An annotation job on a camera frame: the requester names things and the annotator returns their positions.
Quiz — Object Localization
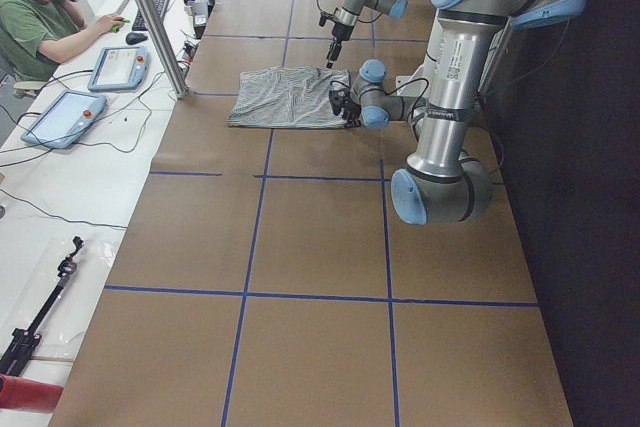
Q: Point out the near blue teach pendant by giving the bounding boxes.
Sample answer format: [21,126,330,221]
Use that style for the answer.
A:
[21,90,107,149]

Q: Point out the person in green shirt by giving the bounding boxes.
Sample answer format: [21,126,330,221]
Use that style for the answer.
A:
[1,0,102,82]

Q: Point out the thin black table cables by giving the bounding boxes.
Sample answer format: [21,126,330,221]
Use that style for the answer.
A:
[0,66,176,231]

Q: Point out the person's right hand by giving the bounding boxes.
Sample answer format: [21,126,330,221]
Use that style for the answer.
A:
[93,14,126,36]

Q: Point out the aluminium frame post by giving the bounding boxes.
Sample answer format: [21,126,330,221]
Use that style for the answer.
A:
[135,0,189,99]

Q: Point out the left black braided cable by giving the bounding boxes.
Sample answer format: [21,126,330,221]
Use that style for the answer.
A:
[384,77,432,118]

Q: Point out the red cylinder object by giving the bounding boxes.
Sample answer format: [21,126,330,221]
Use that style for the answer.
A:
[0,374,64,413]

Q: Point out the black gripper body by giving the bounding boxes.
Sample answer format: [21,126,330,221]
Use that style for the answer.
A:
[329,88,361,122]
[319,7,358,42]

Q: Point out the black computer mouse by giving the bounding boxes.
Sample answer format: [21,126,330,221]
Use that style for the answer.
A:
[125,31,148,46]

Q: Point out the navy white striped polo shirt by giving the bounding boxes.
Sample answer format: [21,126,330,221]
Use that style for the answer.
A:
[227,66,351,129]

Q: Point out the blue teach pendant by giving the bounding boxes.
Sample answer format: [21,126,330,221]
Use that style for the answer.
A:
[21,90,107,149]
[87,45,149,92]

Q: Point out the black keyboard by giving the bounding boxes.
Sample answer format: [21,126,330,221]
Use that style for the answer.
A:
[130,0,174,32]

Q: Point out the far blue teach pendant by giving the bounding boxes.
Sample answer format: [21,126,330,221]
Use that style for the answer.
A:
[87,45,149,92]

